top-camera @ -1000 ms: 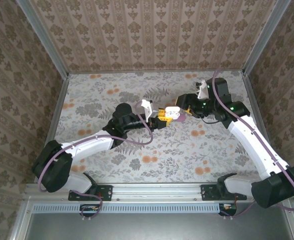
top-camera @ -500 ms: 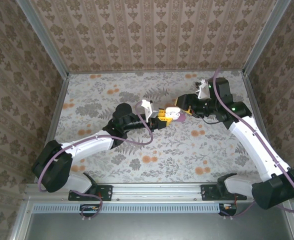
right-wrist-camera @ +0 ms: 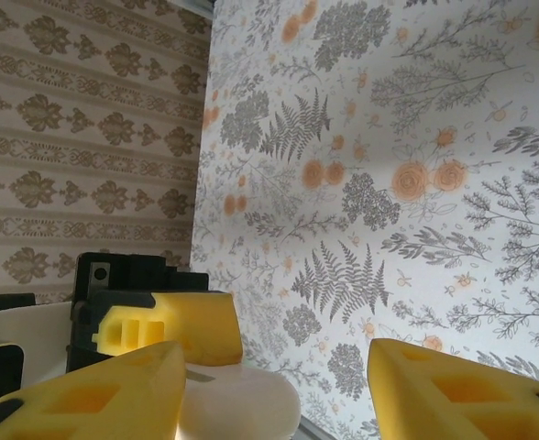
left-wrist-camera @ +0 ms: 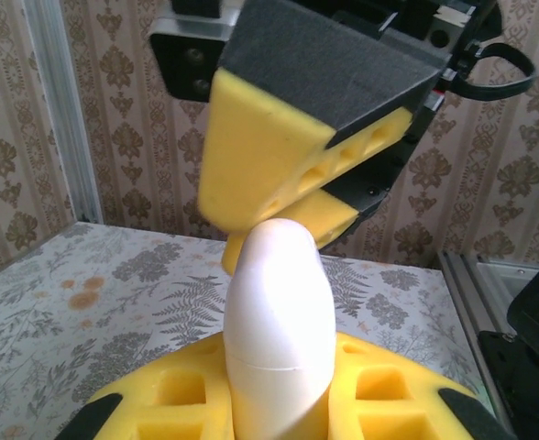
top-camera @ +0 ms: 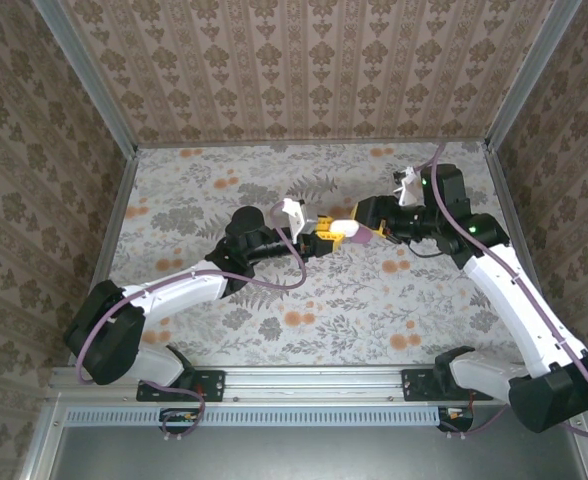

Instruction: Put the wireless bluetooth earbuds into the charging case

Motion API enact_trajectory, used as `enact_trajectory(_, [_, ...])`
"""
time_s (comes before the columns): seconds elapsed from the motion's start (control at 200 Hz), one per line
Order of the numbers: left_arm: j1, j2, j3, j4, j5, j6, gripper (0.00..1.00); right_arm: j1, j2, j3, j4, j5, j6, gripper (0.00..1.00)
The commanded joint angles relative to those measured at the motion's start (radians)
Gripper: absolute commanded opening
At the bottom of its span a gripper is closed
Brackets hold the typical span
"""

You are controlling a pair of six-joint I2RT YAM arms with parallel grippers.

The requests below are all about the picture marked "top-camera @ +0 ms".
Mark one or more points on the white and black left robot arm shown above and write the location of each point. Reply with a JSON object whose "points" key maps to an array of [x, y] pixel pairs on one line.
{"points": [[174, 295]]}

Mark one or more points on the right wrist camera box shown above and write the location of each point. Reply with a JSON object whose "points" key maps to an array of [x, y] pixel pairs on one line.
{"points": [[409, 192]]}

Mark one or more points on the black connector box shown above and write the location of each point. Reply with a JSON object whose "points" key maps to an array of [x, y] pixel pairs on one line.
{"points": [[174, 416], [454, 417]]}

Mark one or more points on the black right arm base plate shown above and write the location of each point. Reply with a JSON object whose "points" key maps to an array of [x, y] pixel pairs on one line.
{"points": [[414, 385]]}

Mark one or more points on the grey metal sheet panel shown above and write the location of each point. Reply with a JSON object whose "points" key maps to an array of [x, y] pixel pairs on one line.
{"points": [[299, 455]]}

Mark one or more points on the white earbud charging case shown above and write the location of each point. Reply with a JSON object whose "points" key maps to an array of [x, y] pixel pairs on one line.
{"points": [[345, 227]]}

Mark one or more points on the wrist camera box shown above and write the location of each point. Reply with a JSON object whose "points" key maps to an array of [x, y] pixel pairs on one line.
{"points": [[409, 192], [299, 217]]}

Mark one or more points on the aluminium mounting rail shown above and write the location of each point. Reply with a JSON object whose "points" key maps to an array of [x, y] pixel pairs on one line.
{"points": [[314, 382]]}

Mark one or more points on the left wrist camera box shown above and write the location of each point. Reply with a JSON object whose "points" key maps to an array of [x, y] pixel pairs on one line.
{"points": [[299, 217]]}

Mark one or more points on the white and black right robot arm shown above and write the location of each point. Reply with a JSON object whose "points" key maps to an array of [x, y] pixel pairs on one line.
{"points": [[509, 320]]}

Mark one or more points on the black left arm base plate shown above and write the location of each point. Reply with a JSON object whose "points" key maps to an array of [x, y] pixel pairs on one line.
{"points": [[214, 385]]}

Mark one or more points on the aluminium table side rail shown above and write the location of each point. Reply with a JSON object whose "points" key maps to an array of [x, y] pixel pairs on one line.
{"points": [[118, 210], [504, 190]]}

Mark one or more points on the aluminium corner post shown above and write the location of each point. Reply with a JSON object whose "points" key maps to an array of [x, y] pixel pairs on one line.
{"points": [[530, 75], [90, 75]]}

